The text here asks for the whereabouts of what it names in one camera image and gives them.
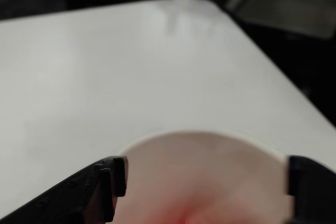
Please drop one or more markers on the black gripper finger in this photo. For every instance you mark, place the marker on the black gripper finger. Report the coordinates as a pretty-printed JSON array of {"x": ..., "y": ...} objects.
[
  {"x": 315, "y": 195},
  {"x": 65, "y": 200}
]

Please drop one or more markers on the beige paper cup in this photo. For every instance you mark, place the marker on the beige paper cup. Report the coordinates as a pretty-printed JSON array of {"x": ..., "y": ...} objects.
[{"x": 204, "y": 161}]

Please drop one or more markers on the grey chair seat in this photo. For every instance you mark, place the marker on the grey chair seat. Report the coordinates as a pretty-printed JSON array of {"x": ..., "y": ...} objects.
[{"x": 283, "y": 9}]

